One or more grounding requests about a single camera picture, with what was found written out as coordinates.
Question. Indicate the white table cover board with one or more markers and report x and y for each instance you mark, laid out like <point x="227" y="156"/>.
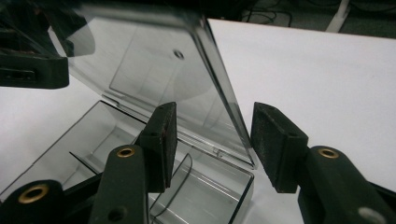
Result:
<point x="311" y="77"/>

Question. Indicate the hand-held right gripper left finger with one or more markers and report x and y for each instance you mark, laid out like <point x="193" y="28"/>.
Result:
<point x="124" y="186"/>

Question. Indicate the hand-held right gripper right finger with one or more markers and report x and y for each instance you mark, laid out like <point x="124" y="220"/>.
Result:
<point x="327" y="186"/>

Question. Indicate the clear plastic compartment box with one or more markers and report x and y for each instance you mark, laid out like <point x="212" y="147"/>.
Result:
<point x="149" y="68"/>

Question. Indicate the white metal desk frame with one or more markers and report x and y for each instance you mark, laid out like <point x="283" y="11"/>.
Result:
<point x="339" y="15"/>

